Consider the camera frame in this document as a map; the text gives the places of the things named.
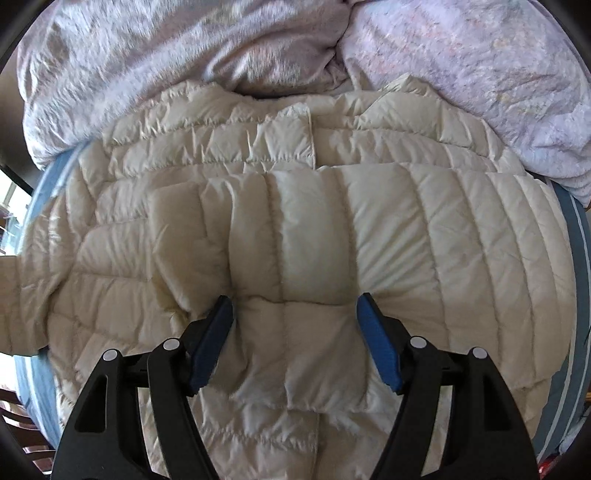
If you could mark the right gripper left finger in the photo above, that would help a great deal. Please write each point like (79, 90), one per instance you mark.
(104, 436)

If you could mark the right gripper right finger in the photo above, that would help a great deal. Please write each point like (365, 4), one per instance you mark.
(457, 419)

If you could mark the cream quilted down jacket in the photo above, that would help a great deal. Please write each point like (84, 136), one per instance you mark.
(293, 208)

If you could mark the dark wooden chair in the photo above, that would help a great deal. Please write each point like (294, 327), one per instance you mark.
(25, 452)

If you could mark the lilac floral duvet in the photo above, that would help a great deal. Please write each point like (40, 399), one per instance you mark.
(83, 64)

